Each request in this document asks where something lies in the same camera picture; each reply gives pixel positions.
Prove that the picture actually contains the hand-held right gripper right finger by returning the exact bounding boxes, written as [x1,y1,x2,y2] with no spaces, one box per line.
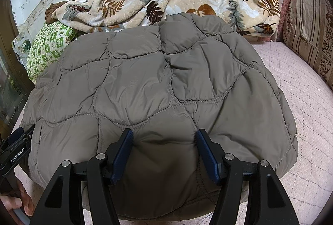
[195,129,298,225]

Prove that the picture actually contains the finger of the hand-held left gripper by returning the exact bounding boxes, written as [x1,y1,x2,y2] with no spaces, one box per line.
[6,125,35,146]

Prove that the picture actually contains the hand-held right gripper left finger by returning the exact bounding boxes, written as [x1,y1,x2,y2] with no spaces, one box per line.
[36,128,134,225]

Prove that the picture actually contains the grey-brown quilted puffer jacket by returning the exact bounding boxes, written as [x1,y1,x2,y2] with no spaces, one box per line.
[20,13,299,221]

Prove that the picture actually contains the person's left hand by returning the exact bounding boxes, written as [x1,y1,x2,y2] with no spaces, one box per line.
[0,180,35,218]

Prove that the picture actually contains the wooden glass-door cabinet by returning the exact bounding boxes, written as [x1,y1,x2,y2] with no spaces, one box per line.
[0,0,34,124]

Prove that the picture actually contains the green checkered pillow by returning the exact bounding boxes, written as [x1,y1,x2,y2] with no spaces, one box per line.
[26,20,84,85]

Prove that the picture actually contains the plastic-wrapped green packets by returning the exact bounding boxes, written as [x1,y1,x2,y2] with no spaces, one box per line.
[12,32,34,59]

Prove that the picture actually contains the striped beige cushion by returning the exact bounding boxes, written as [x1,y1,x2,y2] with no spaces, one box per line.
[282,0,333,85]

